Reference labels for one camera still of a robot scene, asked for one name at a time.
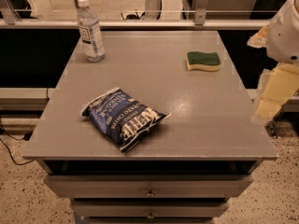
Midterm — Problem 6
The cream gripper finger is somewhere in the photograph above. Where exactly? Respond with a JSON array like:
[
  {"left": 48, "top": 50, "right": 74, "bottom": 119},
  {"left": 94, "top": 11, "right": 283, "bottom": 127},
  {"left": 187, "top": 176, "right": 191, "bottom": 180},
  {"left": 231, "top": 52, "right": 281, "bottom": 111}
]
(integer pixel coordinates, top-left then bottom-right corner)
[
  {"left": 247, "top": 25, "right": 268, "bottom": 49},
  {"left": 253, "top": 63, "right": 299, "bottom": 120}
]

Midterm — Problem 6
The grey drawer cabinet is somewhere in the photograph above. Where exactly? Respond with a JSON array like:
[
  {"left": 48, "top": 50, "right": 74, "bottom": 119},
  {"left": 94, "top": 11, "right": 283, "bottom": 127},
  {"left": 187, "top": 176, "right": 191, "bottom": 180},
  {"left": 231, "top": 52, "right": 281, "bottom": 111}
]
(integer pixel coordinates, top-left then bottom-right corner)
[{"left": 23, "top": 31, "right": 277, "bottom": 224}]

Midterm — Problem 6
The blue potato chip bag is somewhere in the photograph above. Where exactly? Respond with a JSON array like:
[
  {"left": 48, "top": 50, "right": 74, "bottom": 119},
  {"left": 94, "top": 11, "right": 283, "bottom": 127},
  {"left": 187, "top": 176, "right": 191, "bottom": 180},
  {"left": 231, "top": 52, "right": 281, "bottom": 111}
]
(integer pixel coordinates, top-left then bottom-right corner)
[{"left": 80, "top": 88, "right": 169, "bottom": 152}]

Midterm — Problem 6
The clear plastic water bottle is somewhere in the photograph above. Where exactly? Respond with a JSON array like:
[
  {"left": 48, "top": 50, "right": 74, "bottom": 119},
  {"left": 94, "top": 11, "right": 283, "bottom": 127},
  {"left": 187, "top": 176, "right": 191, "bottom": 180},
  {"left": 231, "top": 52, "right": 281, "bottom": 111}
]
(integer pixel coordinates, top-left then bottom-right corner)
[{"left": 77, "top": 0, "right": 105, "bottom": 62}]

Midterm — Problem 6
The lower grey drawer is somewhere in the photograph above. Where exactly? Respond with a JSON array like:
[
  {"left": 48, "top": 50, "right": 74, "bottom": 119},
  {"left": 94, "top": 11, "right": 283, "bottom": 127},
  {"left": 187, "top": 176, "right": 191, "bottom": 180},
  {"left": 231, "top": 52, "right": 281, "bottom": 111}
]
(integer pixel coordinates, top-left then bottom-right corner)
[{"left": 71, "top": 199, "right": 229, "bottom": 219}]

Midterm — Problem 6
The green and yellow sponge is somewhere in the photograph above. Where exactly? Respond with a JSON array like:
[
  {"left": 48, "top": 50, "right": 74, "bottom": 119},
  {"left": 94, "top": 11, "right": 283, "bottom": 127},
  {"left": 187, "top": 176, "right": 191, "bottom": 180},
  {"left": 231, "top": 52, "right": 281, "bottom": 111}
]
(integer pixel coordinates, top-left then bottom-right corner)
[{"left": 186, "top": 51, "right": 221, "bottom": 72}]

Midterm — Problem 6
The metal railing frame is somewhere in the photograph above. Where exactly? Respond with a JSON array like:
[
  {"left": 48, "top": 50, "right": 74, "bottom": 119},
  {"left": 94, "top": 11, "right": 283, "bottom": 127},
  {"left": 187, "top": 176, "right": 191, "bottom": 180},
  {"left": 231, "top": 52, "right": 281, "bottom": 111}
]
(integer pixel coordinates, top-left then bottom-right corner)
[{"left": 0, "top": 0, "right": 269, "bottom": 30}]

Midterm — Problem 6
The black floor cable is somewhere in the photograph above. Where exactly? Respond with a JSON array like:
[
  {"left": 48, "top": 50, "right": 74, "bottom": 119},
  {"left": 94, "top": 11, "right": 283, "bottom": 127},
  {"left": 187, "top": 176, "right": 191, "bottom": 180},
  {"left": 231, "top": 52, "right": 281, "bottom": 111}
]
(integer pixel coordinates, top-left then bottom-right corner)
[{"left": 0, "top": 124, "right": 35, "bottom": 166}]

